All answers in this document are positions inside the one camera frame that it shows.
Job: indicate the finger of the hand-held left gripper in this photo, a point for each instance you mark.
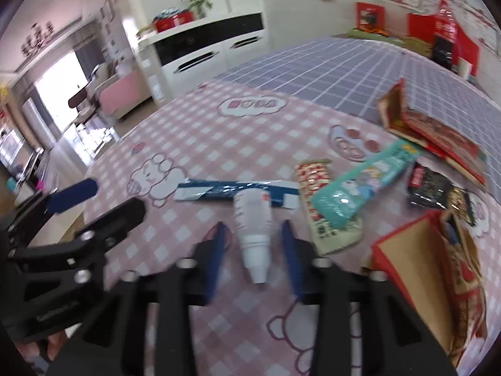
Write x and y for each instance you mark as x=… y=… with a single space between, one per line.
x=115 y=219
x=74 y=196

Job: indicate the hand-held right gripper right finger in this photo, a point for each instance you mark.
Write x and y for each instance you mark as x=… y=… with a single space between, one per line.
x=291 y=260

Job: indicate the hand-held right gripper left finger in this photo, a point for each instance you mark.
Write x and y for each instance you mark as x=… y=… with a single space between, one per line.
x=217 y=260

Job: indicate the small white plastic bottle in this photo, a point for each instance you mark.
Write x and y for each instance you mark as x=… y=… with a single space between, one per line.
x=254 y=235

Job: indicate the blue white toothpaste box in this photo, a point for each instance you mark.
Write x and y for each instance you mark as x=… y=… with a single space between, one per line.
x=211 y=190

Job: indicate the red white snack wrapper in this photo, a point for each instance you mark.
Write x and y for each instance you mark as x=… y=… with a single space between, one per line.
x=313 y=180

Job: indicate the teal toothpaste box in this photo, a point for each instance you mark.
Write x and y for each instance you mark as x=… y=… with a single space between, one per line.
x=364 y=182

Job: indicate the red brown paper bag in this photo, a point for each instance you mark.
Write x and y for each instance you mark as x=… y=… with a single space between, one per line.
x=415 y=274

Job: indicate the black gold snack wrapper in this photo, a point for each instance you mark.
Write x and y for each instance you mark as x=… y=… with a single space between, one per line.
x=462 y=203

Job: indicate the red carton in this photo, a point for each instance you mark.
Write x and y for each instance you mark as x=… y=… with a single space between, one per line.
x=438 y=137

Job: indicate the person's left hand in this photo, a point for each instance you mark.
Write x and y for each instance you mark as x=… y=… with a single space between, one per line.
x=58 y=344

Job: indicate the teal bottle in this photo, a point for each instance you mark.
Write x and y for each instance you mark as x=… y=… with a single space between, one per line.
x=11 y=184

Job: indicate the white standing air conditioner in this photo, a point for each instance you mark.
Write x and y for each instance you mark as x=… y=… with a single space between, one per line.
x=31 y=119

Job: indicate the dark wooden chair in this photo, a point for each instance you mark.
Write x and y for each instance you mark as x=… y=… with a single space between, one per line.
x=80 y=98

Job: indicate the pink blanket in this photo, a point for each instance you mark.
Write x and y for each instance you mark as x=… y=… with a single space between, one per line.
x=121 y=94

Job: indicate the beige sofa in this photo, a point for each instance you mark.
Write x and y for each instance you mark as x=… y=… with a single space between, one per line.
x=102 y=82

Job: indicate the pink checked tablecloth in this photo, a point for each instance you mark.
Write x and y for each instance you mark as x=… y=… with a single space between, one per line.
x=235 y=133

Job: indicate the black chandelier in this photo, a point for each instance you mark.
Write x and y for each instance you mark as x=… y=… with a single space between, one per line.
x=37 y=39

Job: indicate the small yellow green box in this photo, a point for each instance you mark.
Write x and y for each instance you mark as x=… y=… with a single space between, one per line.
x=145 y=31

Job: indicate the white black sideboard cabinet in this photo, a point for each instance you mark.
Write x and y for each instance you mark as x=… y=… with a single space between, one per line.
x=203 y=60

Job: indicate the blue grey checked tablecloth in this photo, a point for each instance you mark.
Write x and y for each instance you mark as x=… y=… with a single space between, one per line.
x=332 y=70

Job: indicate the red tin box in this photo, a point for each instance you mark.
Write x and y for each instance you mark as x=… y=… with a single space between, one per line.
x=176 y=21

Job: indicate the blue white cloth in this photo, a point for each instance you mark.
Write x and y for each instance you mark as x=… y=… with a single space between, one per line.
x=170 y=11

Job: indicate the green potted plant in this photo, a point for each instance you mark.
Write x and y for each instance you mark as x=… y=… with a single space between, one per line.
x=197 y=4

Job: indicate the green tray box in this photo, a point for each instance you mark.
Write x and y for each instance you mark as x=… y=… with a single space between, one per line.
x=372 y=35

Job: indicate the gold box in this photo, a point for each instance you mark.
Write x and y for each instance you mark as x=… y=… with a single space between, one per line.
x=417 y=45

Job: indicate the red card box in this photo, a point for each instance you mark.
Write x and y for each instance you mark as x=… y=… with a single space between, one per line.
x=370 y=15

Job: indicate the white paper cup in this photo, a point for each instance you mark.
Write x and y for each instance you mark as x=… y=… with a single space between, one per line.
x=464 y=66

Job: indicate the cola bottle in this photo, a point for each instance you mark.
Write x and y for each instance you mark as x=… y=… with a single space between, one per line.
x=446 y=31

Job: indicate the red gift box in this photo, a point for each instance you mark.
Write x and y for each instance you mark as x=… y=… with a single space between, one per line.
x=467 y=47

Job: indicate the group of wall picture frames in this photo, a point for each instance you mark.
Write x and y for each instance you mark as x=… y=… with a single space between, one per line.
x=107 y=8

